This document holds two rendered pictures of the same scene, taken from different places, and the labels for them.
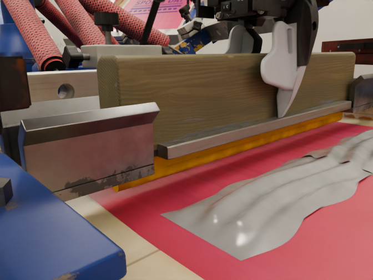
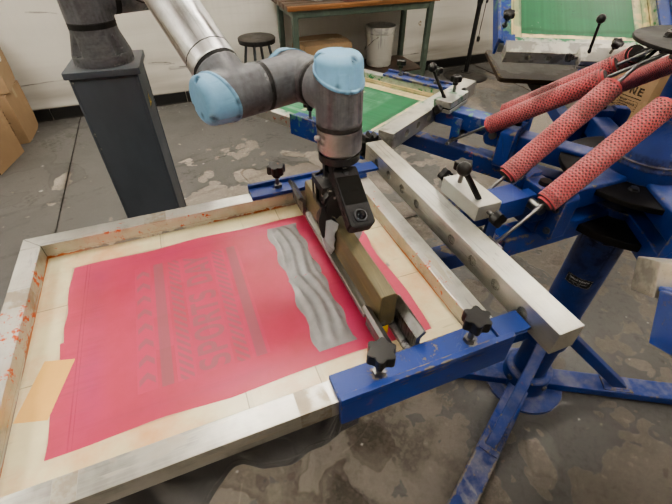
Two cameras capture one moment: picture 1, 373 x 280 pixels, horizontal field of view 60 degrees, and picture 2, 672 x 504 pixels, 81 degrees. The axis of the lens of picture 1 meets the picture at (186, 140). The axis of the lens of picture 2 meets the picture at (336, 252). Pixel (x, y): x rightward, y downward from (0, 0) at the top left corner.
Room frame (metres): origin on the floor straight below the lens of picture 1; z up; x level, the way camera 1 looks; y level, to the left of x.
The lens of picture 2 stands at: (0.54, -0.66, 1.52)
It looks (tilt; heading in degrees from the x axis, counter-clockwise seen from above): 41 degrees down; 110
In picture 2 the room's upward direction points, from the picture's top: straight up
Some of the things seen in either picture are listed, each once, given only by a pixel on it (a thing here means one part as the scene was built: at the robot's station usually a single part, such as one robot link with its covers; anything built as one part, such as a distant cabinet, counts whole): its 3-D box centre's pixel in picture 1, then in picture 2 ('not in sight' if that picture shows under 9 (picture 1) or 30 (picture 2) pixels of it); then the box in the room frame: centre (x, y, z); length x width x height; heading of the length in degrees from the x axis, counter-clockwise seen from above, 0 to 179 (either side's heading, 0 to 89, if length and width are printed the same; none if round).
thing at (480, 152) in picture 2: not in sight; (422, 142); (0.39, 0.67, 0.90); 1.24 x 0.06 x 0.06; 161
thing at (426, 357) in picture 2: not in sight; (423, 365); (0.55, -0.28, 0.98); 0.30 x 0.05 x 0.07; 41
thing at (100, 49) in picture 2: not in sight; (98, 40); (-0.45, 0.22, 1.25); 0.15 x 0.15 x 0.10
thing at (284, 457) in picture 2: not in sight; (249, 456); (0.28, -0.42, 0.74); 0.46 x 0.04 x 0.42; 41
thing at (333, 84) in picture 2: not in sight; (337, 90); (0.33, -0.07, 1.31); 0.09 x 0.08 x 0.11; 150
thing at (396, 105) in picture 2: not in sight; (358, 79); (0.12, 0.76, 1.05); 1.08 x 0.61 x 0.23; 161
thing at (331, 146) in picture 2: not in sight; (337, 139); (0.34, -0.07, 1.23); 0.08 x 0.08 x 0.05
